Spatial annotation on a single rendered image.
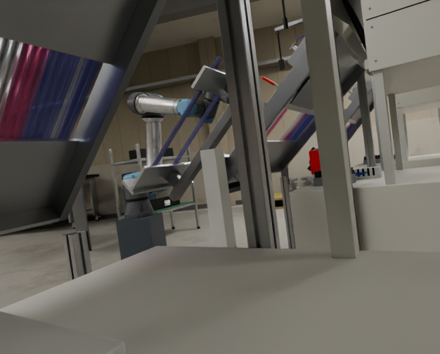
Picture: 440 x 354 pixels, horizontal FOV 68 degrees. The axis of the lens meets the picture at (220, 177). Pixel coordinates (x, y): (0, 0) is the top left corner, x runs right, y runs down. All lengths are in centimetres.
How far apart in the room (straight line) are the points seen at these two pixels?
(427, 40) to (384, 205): 53
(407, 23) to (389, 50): 9
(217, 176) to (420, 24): 78
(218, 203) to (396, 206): 59
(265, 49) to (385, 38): 519
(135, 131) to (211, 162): 571
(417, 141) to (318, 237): 523
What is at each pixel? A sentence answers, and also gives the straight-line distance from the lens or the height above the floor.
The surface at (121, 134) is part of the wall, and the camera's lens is 689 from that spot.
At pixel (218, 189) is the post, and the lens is 108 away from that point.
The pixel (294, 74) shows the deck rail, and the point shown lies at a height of 106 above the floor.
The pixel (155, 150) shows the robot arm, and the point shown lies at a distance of 179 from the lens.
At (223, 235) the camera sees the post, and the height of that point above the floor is 53.
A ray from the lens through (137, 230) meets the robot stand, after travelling 169.
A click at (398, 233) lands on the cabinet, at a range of 125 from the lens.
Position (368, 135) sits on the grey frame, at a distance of 192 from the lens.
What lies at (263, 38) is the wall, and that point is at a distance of 643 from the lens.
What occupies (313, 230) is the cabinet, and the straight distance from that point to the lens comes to 130.
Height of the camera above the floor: 75
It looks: 2 degrees down
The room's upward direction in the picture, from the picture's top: 7 degrees counter-clockwise
